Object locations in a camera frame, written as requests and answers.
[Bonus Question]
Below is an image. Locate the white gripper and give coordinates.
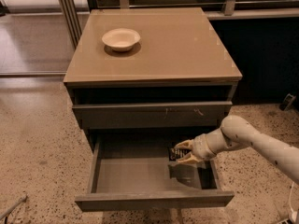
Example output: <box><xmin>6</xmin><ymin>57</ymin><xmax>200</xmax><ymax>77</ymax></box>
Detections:
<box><xmin>175</xmin><ymin>134</ymin><xmax>216</xmax><ymax>164</ymax></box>

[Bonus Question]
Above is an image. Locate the black rxbar chocolate wrapper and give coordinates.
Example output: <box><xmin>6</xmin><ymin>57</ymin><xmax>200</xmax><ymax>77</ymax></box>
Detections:
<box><xmin>168</xmin><ymin>147</ymin><xmax>189</xmax><ymax>161</ymax></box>

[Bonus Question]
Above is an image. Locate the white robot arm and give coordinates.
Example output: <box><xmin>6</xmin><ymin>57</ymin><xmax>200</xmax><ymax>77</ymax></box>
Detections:
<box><xmin>174</xmin><ymin>115</ymin><xmax>299</xmax><ymax>184</ymax></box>

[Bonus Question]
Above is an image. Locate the grey top drawer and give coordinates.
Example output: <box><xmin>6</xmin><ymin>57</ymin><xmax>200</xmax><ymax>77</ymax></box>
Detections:
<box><xmin>73</xmin><ymin>101</ymin><xmax>232</xmax><ymax>129</ymax></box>

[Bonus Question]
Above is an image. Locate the open grey middle drawer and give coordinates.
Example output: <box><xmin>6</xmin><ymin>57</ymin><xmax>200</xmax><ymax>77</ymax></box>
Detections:
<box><xmin>75</xmin><ymin>135</ymin><xmax>235</xmax><ymax>212</ymax></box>

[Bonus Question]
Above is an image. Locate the grey drawer cabinet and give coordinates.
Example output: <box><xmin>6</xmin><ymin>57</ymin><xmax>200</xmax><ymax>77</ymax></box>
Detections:
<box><xmin>64</xmin><ymin>7</ymin><xmax>242</xmax><ymax>146</ymax></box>

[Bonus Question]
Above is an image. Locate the small black floor device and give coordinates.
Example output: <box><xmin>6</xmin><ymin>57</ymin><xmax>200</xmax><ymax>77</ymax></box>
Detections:
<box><xmin>279</xmin><ymin>93</ymin><xmax>296</xmax><ymax>111</ymax></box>

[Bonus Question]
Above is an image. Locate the white ceramic bowl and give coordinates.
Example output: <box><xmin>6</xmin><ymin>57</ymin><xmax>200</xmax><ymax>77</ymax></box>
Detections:
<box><xmin>102</xmin><ymin>28</ymin><xmax>141</xmax><ymax>52</ymax></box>

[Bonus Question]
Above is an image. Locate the grey metal rod on floor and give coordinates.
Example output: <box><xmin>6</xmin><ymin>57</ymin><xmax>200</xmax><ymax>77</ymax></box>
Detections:
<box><xmin>0</xmin><ymin>195</ymin><xmax>27</xmax><ymax>220</ymax></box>

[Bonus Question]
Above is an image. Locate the white cable on floor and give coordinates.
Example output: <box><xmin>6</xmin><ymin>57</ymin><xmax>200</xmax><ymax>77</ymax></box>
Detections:
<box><xmin>288</xmin><ymin>182</ymin><xmax>299</xmax><ymax>224</ymax></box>

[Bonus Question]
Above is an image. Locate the metal railing frame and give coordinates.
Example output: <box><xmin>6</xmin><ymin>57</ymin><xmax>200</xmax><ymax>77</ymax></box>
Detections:
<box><xmin>59</xmin><ymin>0</ymin><xmax>299</xmax><ymax>43</ymax></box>

